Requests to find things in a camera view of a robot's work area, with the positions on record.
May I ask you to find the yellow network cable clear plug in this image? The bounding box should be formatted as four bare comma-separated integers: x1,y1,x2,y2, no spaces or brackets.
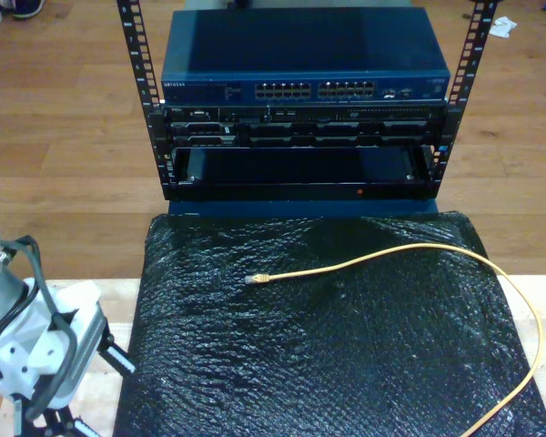
244,242,546,437

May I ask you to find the black bubble wrap mat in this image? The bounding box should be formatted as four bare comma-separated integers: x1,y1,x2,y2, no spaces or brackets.
112,209,546,437

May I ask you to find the dark blue base panel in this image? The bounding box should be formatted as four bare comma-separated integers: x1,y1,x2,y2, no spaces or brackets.
167,198,440,220

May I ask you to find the black rack server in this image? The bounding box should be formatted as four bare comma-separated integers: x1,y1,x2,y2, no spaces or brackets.
147,103,463,149

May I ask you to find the person's dark blue shoe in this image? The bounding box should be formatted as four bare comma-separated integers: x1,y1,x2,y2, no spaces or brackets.
11,0,46,20

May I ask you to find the white crumpled paper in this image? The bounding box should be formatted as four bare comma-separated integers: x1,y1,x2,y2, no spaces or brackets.
489,16,520,39

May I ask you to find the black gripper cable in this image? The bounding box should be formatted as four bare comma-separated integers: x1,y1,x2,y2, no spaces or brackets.
0,235,81,422

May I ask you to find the black perforated rack post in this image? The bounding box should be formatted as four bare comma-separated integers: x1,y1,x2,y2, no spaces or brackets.
425,0,500,201
116,0,177,201

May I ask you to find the blue network switch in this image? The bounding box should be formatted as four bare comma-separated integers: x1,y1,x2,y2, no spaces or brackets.
159,6,451,107

